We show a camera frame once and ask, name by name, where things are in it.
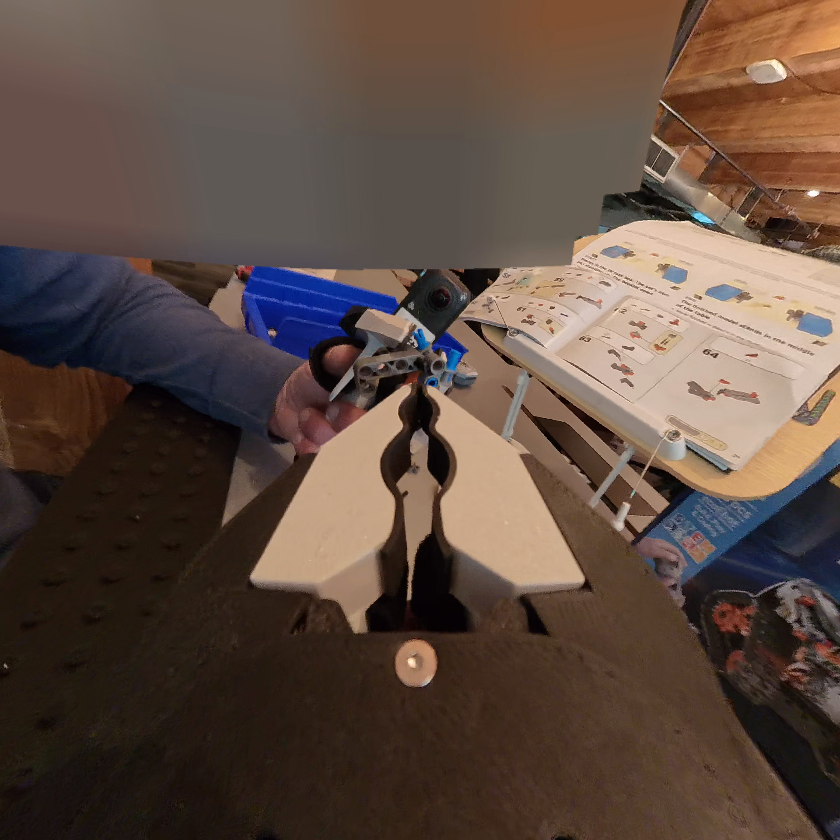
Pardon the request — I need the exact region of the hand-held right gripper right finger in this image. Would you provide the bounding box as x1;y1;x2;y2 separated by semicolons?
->
423;386;586;634

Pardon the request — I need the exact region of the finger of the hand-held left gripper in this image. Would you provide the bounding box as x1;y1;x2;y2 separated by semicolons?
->
357;308;419;359
327;346;379;408

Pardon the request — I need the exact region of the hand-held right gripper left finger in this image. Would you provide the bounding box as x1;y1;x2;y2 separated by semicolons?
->
248;386;417;634

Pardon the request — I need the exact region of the orange grey connector assembly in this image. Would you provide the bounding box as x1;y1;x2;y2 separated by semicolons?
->
353;327;462;403

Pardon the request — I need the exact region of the person's left forearm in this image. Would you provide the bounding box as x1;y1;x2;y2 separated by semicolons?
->
0;246;304;435

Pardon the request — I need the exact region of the person's left hand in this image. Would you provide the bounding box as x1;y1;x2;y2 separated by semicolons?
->
271;341;370;458

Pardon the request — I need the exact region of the blue storage bin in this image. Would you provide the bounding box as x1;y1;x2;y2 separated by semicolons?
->
241;265;462;363

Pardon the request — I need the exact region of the instruction booklet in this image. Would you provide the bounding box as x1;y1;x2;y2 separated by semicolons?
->
458;220;840;471

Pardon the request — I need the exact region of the dark blue toy box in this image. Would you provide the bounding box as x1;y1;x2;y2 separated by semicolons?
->
632;446;840;840

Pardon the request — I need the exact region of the metal page holder wire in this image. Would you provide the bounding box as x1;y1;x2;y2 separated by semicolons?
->
612;427;688;530

